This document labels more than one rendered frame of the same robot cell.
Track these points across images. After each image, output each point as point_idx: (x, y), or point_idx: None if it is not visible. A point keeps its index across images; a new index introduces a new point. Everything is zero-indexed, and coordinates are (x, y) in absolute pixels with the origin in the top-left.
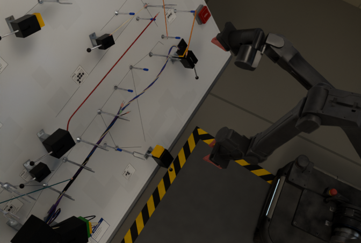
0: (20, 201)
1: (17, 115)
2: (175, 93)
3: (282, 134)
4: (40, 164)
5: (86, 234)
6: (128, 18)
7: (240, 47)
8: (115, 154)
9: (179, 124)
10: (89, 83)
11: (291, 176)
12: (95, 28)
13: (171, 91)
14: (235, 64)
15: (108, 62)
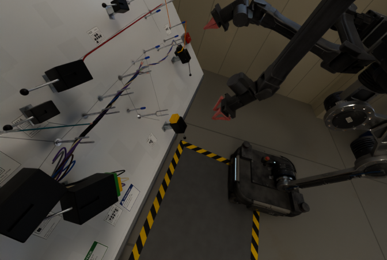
0: (14, 160)
1: (8, 42)
2: (177, 85)
3: (312, 34)
4: (44, 102)
5: (115, 191)
6: (138, 12)
7: (235, 8)
8: (139, 121)
9: (182, 110)
10: (107, 47)
11: (243, 153)
12: (110, 3)
13: (174, 83)
14: (232, 21)
15: (125, 38)
